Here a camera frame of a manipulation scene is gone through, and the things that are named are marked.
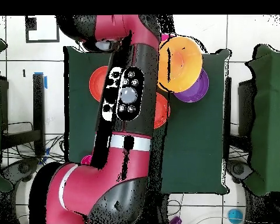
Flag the red plastic bowl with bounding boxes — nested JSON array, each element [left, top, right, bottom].
[[153, 92, 172, 130], [89, 65, 109, 103]]

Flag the orange plastic bowl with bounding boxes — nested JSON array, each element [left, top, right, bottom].
[[157, 35, 204, 93]]

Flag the pink plastic bowl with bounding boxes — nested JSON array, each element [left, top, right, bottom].
[[160, 33, 176, 42]]

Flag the dark green tablecloth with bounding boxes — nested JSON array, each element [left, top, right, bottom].
[[63, 45, 232, 196]]

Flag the red plastic cup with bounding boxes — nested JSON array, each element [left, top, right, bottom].
[[80, 155, 93, 166]]

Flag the purple plastic bowl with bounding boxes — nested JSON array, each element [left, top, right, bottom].
[[173, 69, 210, 103]]

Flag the purple small object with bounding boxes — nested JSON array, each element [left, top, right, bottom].
[[169, 215, 183, 224]]

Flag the blue tape strip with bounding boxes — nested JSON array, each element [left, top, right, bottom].
[[34, 72, 48, 89]]

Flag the black metal stand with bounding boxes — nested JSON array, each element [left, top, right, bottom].
[[223, 76, 255, 162], [1, 73, 46, 157]]

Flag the blue round object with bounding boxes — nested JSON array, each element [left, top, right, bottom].
[[227, 208, 244, 224]]

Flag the black cable tangle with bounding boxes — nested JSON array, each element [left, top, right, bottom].
[[1, 134, 66, 169]]

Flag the black square floor frame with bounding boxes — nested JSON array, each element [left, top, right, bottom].
[[24, 15, 61, 44]]

